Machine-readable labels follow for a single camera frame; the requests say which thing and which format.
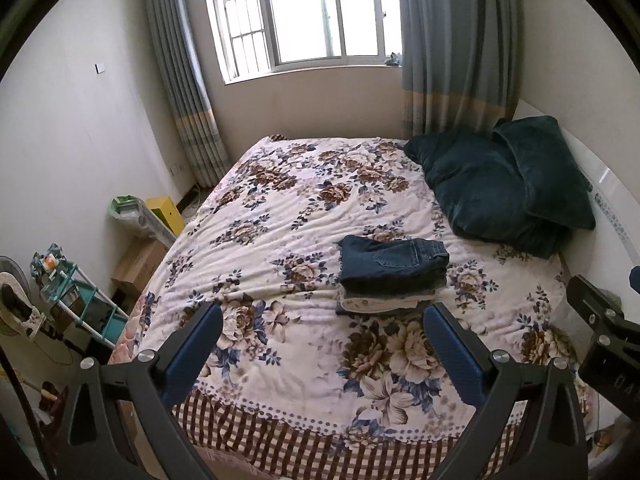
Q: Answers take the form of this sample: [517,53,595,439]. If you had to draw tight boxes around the teal shelf rack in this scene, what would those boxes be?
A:
[30,242,130,351]

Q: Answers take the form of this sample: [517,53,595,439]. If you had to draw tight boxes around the cream folded pants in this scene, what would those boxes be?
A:
[337,294,433,312]

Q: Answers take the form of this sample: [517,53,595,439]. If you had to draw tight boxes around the cardboard box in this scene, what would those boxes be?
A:
[111,239,168,296]

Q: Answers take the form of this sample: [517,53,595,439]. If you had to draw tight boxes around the window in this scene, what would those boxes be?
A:
[200,0,403,83]

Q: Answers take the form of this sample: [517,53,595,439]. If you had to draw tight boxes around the grey striped curtain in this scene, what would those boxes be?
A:
[397,0,523,141]
[142,0,232,188]

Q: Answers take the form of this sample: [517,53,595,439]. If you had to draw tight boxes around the green and white plastic pack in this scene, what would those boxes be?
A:
[110,195,178,247]

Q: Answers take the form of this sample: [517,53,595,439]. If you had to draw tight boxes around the white headboard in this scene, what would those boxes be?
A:
[512,97,640,281]

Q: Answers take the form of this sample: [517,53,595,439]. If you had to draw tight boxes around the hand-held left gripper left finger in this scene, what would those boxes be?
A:
[55,301,224,480]

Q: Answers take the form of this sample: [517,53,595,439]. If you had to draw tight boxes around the electric fan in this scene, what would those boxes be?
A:
[0,255,51,343]

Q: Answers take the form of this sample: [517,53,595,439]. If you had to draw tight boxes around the grey folded pants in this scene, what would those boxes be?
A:
[337,280,447,302]

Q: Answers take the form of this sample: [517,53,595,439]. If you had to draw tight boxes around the floral blanket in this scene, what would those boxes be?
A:
[107,135,596,471]

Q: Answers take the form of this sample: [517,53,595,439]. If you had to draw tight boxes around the dark green pillow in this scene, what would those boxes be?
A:
[492,115,597,231]
[404,132,573,260]

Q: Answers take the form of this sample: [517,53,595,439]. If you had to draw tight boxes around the dark blue folded pants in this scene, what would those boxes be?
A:
[336,302,432,318]

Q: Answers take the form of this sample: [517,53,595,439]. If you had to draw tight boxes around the blue denim pants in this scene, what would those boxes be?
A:
[336,234,451,293]

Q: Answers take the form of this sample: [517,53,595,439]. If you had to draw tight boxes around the yellow box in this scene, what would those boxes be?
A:
[145,196,185,236]

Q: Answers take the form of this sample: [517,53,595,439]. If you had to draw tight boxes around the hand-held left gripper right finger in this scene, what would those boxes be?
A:
[422,302,588,480]

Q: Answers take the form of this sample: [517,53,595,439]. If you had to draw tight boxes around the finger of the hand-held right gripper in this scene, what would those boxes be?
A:
[566,274,627,334]

